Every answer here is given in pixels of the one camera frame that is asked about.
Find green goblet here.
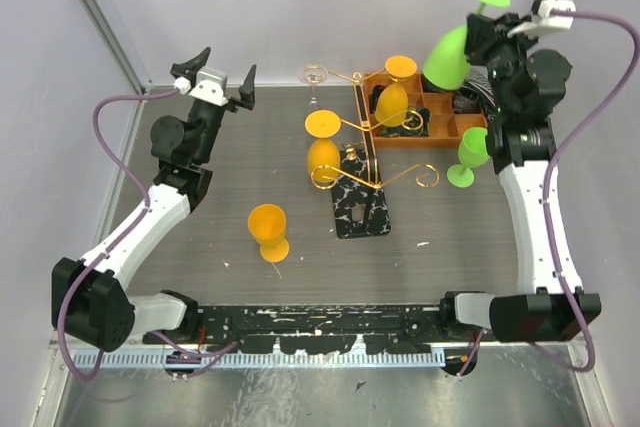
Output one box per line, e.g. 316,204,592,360
447,127,489,188
422,0,511,91

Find striped grey cloth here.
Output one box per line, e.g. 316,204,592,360
463,67,495,104

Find orange goblet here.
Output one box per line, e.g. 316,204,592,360
374,55,417,127
305,109,341,188
248,204,290,263

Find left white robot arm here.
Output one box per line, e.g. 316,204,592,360
51,48,257,352

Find dark patterned cloth in tray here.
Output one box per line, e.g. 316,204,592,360
379,107,431,138

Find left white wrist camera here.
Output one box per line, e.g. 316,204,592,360
173,67,229,107

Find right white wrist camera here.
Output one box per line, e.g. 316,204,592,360
507,0,576,39

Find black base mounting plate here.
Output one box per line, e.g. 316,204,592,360
166,304,479,355

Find slotted cable duct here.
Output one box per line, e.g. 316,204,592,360
101,348,446,369

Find gold wine glass rack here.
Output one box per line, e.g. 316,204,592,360
309,68,440,240

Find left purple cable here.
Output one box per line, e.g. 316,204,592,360
55,86,239,384

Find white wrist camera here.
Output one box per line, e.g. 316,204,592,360
507,0,576,39
173,67,229,107

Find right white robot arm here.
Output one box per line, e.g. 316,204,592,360
438,13,602,343

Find orange goblet front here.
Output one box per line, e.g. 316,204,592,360
248,204,290,263

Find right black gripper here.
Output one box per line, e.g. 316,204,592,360
461,12,540,118

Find orange divided tray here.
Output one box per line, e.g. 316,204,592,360
373,74,487,149

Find clear champagne flute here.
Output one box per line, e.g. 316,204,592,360
298,64,328,113

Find dark cloth right compartment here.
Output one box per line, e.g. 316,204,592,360
452,92,482,115

